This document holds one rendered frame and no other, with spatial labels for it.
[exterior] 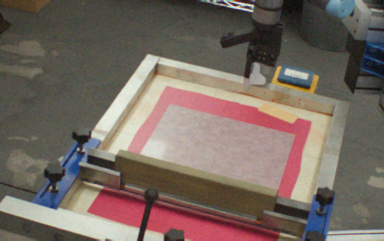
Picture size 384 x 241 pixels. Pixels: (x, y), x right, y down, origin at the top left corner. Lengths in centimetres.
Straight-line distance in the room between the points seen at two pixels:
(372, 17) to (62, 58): 246
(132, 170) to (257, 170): 34
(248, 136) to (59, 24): 292
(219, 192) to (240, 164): 25
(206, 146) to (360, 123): 235
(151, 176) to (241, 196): 20
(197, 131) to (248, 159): 16
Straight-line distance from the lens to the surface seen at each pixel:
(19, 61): 448
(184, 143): 206
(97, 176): 184
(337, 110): 226
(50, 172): 174
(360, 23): 240
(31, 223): 165
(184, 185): 179
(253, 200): 177
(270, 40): 223
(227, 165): 201
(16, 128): 389
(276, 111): 226
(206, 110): 221
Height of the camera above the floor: 206
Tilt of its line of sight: 30 degrees down
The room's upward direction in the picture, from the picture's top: 9 degrees clockwise
